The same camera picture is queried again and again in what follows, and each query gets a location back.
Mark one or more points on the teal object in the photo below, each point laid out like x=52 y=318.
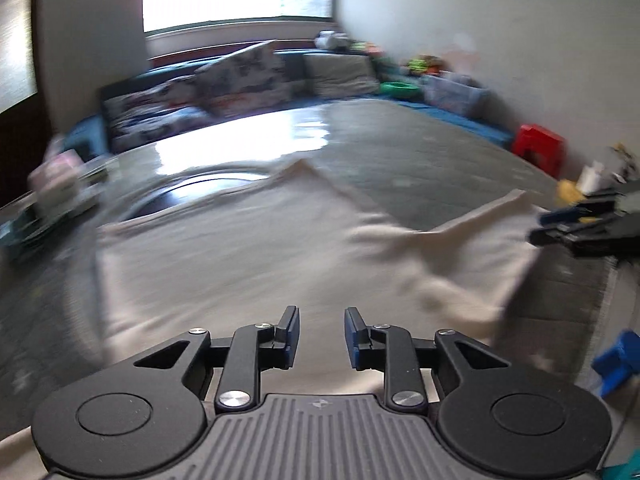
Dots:
x=622 y=472

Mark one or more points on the green basin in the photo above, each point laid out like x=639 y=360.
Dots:
x=398 y=90

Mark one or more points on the clear storage box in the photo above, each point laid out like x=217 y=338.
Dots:
x=455 y=95

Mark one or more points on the pile of colourful toys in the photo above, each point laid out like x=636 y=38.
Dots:
x=395 y=57

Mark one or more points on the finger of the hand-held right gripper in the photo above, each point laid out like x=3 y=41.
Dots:
x=565 y=215
x=570 y=240

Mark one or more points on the beige cloth garment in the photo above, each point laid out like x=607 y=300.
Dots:
x=260 y=260

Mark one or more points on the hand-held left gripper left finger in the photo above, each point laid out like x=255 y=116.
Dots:
x=293 y=336

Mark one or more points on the red plastic stool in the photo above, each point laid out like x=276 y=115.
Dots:
x=537 y=146

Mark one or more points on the blue sofa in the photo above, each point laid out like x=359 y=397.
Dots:
x=295 y=80

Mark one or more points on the yellow object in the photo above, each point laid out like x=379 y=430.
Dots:
x=572 y=192

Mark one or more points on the large patterned cushion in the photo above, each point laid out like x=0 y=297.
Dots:
x=240 y=80

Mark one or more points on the stack of books and boxes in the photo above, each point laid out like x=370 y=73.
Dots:
x=60 y=185

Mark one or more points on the grey cushion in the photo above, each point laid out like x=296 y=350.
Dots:
x=340 y=75

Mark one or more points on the dark round tray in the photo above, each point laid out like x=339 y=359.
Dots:
x=200 y=192

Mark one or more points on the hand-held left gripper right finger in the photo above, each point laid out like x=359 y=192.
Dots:
x=353 y=337

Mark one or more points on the white cup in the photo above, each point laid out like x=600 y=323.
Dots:
x=591 y=176

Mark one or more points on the long patterned cushion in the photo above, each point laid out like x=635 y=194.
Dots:
x=150 y=115

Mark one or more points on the blue plastic stool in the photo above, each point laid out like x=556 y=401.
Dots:
x=617 y=362

